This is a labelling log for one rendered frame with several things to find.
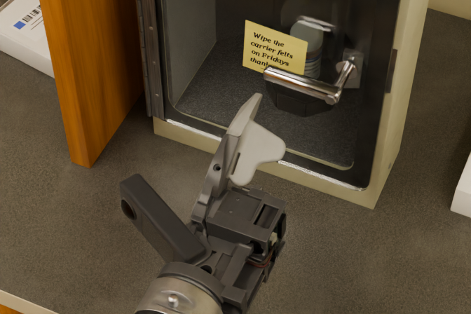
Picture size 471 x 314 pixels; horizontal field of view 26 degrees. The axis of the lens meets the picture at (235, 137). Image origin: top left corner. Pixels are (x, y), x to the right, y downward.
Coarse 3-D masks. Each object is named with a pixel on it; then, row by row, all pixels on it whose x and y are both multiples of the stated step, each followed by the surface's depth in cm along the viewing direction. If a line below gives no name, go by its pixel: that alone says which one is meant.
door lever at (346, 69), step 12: (264, 72) 112; (276, 72) 112; (288, 72) 112; (348, 72) 112; (288, 84) 112; (300, 84) 111; (312, 84) 111; (324, 84) 111; (336, 84) 111; (324, 96) 111; (336, 96) 110
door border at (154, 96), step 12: (144, 0) 120; (144, 12) 122; (144, 24) 123; (156, 24) 122; (144, 36) 125; (156, 36) 124; (156, 48) 126; (156, 60) 127; (144, 72) 129; (156, 72) 129; (156, 84) 131; (156, 96) 132; (156, 108) 135
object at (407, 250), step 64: (0, 0) 159; (0, 64) 150; (448, 64) 150; (0, 128) 142; (128, 128) 142; (448, 128) 142; (0, 192) 135; (64, 192) 135; (192, 192) 135; (320, 192) 135; (384, 192) 135; (448, 192) 135; (0, 256) 128; (64, 256) 128; (128, 256) 128; (320, 256) 128; (384, 256) 128; (448, 256) 128
